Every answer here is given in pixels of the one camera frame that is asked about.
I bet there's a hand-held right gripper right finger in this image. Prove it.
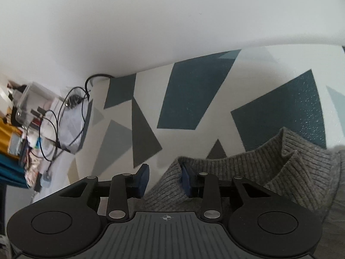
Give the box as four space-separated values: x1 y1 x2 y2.
179 162 271 221

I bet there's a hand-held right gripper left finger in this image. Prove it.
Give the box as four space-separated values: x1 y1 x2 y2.
58 163 150 221

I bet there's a grey knit sweater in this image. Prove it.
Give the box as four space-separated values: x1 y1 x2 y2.
140 127 345 259

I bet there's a geometric patterned desk mat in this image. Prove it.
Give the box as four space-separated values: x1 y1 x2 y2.
67 46 345 184

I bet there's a teal curtain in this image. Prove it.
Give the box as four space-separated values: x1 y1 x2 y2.
0 152 31 187

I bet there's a clear plastic storage box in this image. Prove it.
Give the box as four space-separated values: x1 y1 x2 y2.
14 82 62 122

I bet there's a thin black cable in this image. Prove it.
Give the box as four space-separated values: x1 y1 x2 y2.
38 86 91 174

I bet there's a thick black cable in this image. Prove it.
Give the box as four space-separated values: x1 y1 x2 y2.
85 74 114 98

